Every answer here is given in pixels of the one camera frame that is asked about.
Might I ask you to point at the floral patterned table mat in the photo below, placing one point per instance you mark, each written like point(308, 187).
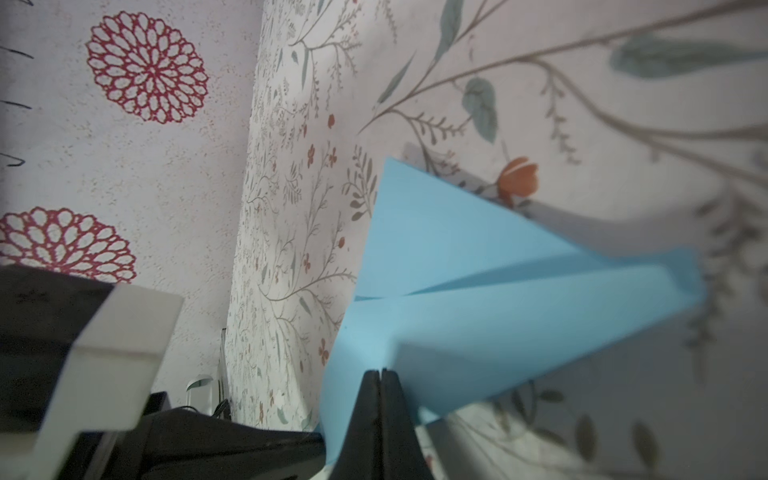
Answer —
point(630, 127)

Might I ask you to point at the light blue paper sheet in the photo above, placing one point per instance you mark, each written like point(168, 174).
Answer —
point(465, 299)

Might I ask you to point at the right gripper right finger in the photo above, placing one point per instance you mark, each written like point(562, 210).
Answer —
point(401, 454)

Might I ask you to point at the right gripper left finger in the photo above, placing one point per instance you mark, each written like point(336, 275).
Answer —
point(361, 454)

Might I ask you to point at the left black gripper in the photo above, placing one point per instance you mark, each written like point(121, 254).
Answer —
point(180, 443)

